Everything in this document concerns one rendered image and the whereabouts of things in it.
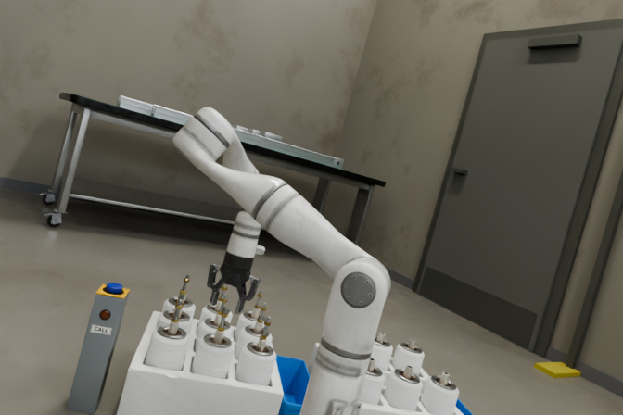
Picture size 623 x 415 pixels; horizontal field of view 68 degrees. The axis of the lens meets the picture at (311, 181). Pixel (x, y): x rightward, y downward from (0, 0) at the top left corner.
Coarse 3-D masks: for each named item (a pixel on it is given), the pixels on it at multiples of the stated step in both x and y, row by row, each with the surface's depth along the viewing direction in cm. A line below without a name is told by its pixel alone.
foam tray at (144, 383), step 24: (144, 336) 129; (192, 336) 138; (144, 360) 119; (192, 360) 126; (144, 384) 112; (168, 384) 113; (192, 384) 114; (216, 384) 115; (240, 384) 117; (120, 408) 111; (144, 408) 112; (168, 408) 113; (192, 408) 114; (216, 408) 116; (240, 408) 117; (264, 408) 118
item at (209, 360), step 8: (200, 344) 119; (232, 344) 123; (200, 352) 119; (208, 352) 117; (216, 352) 117; (224, 352) 118; (232, 352) 121; (200, 360) 118; (208, 360) 118; (216, 360) 118; (224, 360) 119; (192, 368) 120; (200, 368) 118; (208, 368) 118; (216, 368) 118; (224, 368) 120; (216, 376) 118; (224, 376) 120
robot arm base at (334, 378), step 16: (320, 352) 79; (320, 368) 78; (336, 368) 77; (352, 368) 77; (320, 384) 78; (336, 384) 77; (352, 384) 77; (304, 400) 81; (320, 400) 77; (336, 400) 77; (352, 400) 78
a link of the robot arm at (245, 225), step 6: (240, 216) 118; (246, 216) 118; (240, 222) 118; (246, 222) 118; (252, 222) 118; (234, 228) 120; (240, 228) 118; (246, 228) 118; (252, 228) 118; (258, 228) 119; (240, 234) 118; (246, 234) 118; (252, 234) 118; (258, 234) 120
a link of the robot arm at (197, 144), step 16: (192, 128) 88; (176, 144) 89; (192, 144) 87; (208, 144) 88; (192, 160) 88; (208, 160) 87; (208, 176) 89; (224, 176) 86; (240, 176) 86; (256, 176) 86; (272, 176) 87; (240, 192) 85; (256, 192) 84; (272, 192) 83; (256, 208) 84
